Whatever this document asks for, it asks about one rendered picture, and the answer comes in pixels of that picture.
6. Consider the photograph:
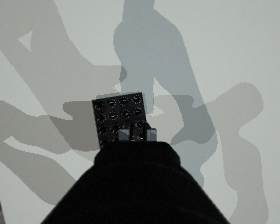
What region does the black knob box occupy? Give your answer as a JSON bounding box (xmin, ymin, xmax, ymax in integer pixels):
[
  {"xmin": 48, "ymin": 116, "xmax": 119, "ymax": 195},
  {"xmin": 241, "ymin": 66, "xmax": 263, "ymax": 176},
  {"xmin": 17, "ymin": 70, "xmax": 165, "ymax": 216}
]
[{"xmin": 92, "ymin": 92, "xmax": 146, "ymax": 150}]

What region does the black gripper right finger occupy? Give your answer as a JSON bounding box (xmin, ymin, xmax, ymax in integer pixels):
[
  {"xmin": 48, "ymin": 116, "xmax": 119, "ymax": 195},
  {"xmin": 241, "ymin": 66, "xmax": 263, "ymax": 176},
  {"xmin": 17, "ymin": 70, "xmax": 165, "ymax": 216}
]
[{"xmin": 143, "ymin": 122, "xmax": 157, "ymax": 142}]

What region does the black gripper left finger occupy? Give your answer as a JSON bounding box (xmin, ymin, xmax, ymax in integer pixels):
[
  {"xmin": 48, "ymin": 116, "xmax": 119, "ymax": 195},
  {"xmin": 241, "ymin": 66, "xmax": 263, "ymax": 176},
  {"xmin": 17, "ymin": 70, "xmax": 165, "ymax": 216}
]
[{"xmin": 119, "ymin": 122, "xmax": 133, "ymax": 141}]

